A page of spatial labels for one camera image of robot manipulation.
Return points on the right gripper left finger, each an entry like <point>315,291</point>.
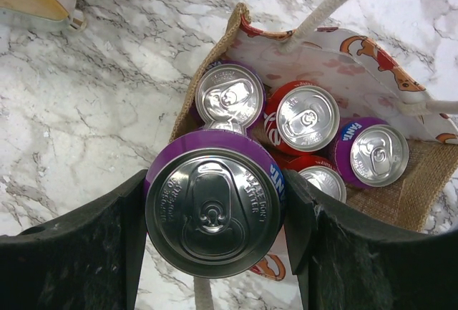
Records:
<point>89,258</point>

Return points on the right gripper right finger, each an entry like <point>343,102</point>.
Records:
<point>344,259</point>

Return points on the red can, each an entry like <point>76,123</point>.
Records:
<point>318,171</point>
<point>300,118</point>

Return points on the purple can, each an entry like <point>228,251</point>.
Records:
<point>229,96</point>
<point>368,152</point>
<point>214,203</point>

